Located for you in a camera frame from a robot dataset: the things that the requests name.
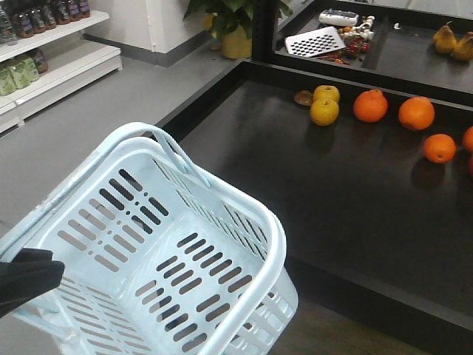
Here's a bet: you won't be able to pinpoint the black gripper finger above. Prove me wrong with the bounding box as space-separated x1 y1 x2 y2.
1 248 65 317

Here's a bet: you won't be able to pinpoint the light blue plastic basket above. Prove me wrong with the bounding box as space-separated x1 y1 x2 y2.
1 122 299 354

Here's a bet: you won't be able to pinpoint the orange behind apples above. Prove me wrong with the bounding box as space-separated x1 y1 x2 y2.
462 126 473 153

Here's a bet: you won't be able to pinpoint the white supermarket shelf unit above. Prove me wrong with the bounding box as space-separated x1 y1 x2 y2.
1 10 123 132

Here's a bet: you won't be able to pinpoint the potted green plant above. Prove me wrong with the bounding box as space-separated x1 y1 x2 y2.
183 0 295 60

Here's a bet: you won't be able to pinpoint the brown mushroom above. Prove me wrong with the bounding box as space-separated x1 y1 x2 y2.
293 90 313 107

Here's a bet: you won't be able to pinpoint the yellow apple front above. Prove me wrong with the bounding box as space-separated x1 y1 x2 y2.
310 98 339 126

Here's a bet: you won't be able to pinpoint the yellow apple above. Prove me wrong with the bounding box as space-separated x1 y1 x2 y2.
310 98 339 126
313 85 341 103

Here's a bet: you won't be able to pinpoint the yellow apple rear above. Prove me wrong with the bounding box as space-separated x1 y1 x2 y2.
313 85 341 103

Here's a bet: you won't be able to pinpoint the black wooden produce stand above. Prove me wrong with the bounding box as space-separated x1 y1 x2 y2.
161 1 472 354

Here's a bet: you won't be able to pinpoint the white perforated board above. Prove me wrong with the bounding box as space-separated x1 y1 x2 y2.
285 27 346 58

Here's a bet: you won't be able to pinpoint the orange with knob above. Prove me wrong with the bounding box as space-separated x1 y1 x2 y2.
353 89 388 123

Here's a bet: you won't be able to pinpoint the white electronic device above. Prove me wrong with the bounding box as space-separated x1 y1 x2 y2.
319 9 358 27

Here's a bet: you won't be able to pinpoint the pile of small red fruits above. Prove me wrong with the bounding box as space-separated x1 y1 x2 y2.
318 27 370 65

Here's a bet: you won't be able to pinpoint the white plastic fittings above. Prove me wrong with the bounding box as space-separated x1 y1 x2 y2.
351 16 375 41

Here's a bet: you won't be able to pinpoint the round orange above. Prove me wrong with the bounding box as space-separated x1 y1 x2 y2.
398 96 435 131

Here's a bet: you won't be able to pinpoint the small orange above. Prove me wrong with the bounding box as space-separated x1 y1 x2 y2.
423 134 456 163

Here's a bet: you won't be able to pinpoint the brown yellow pear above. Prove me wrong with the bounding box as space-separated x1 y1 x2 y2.
433 21 457 54
451 31 473 61

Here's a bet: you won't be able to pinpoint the black upright rack post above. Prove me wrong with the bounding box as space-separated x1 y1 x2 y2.
251 0 278 63

